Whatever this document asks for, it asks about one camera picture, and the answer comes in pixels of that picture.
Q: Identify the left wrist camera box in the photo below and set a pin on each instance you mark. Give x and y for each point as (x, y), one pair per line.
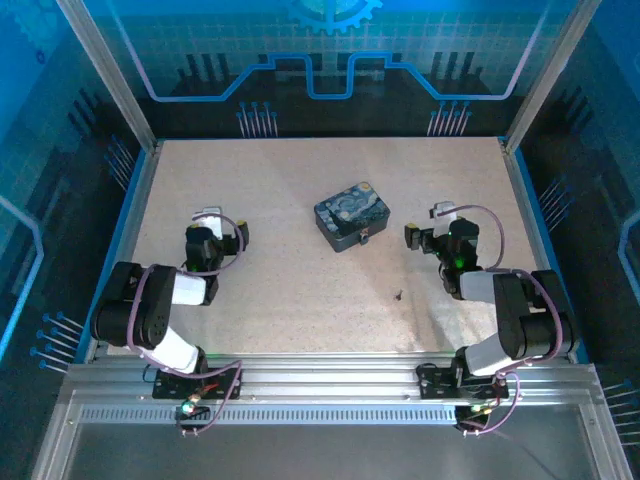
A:
(215, 225)

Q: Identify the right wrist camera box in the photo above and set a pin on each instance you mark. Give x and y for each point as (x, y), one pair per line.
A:
(444, 210)

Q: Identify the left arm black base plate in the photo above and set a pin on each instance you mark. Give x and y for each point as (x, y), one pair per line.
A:
(170, 387)

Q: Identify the right aluminium table side rail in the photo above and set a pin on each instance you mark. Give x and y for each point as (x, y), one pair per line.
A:
(539, 250)

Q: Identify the right aluminium corner post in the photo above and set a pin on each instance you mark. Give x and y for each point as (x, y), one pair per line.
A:
(551, 75)

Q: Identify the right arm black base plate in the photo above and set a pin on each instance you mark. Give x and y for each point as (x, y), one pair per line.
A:
(430, 382)

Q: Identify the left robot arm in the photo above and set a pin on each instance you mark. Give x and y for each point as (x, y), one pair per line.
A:
(150, 310)

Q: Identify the left controller board with LEDs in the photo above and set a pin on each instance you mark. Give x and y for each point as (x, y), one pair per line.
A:
(192, 412)

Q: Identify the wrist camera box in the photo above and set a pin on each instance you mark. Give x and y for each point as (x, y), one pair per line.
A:
(215, 225)
(444, 210)

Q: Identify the long aluminium mounting rail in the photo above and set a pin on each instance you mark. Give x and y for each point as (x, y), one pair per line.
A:
(325, 375)

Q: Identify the aluminium table side rail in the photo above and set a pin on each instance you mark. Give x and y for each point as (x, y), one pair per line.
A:
(127, 250)
(539, 250)

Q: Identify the left aluminium table side rail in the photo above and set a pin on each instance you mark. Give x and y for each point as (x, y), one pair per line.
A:
(127, 250)

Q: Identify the controller board with leds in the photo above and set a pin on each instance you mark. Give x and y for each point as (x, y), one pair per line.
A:
(192, 412)
(472, 415)

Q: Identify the right controller board with LEDs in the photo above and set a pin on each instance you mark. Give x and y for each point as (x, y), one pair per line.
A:
(472, 415)

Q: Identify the starry night print tin box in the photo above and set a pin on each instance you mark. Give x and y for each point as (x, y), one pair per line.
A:
(350, 210)

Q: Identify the aluminium corner post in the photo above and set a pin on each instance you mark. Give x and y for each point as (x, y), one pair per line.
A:
(551, 75)
(112, 75)

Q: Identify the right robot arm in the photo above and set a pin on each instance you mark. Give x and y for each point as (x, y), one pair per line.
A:
(525, 320)

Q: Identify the left aluminium corner post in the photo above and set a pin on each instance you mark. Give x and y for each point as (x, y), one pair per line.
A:
(112, 75)

